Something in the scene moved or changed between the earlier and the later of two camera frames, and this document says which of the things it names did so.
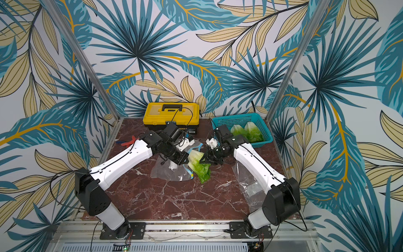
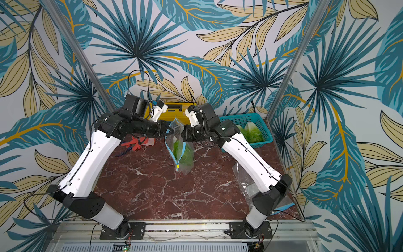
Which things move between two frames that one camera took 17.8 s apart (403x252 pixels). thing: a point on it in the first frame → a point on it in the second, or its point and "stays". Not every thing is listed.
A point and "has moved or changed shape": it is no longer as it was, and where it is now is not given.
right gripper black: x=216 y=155 → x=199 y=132
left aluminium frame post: x=52 y=10 stays
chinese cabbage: x=253 y=133 stays
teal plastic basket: x=230 y=121 stays
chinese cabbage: x=237 y=129 stays
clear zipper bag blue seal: x=164 y=169 has moved or changed shape
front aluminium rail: x=294 y=236 stays
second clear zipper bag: x=254 y=191 stays
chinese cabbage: x=202 y=170 has moved or changed shape
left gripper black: x=180 y=160 → x=160 y=130
